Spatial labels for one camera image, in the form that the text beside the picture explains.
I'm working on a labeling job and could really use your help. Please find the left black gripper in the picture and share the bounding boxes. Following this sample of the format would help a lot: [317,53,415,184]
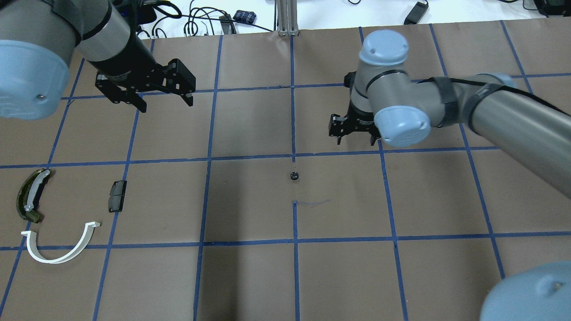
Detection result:
[95,58,196,113]

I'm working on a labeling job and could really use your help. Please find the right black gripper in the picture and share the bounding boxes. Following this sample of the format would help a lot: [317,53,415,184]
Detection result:
[329,101,381,146]

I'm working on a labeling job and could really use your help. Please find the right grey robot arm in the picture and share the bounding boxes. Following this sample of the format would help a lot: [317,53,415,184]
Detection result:
[328,30,571,197]

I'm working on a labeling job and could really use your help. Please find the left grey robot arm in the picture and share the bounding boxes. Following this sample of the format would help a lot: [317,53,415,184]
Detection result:
[0,0,196,120]

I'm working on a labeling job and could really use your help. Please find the black brake pad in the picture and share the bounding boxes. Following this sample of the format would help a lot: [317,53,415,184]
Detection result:
[108,180,127,213]

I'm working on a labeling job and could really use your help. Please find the black power adapter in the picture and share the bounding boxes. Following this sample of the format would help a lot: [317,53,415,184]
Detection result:
[403,0,430,25]

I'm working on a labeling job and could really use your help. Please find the green brake shoe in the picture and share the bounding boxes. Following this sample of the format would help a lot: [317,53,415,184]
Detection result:
[16,168,52,223]

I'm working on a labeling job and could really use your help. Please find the white curved plastic part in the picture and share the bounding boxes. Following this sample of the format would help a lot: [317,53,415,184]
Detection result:
[21,221,101,265]

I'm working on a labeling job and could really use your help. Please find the aluminium frame post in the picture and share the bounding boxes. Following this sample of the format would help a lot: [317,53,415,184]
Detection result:
[274,0,299,37]

